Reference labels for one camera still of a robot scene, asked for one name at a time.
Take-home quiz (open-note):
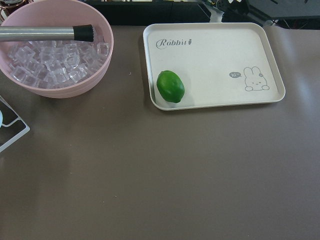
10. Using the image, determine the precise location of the green lime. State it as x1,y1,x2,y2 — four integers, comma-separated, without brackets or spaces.
156,70,185,103

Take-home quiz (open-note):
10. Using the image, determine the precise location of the cream rabbit tray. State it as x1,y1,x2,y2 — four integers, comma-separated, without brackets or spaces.
143,23,286,111

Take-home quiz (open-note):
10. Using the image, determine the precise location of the steel muddler black tip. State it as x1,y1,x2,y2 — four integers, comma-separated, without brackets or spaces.
0,24,95,42

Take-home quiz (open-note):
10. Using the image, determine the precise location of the white cup rack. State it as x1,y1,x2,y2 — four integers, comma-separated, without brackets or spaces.
0,96,30,152

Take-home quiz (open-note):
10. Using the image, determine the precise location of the pink bowl of ice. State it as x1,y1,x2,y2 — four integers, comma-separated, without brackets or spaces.
0,0,114,99

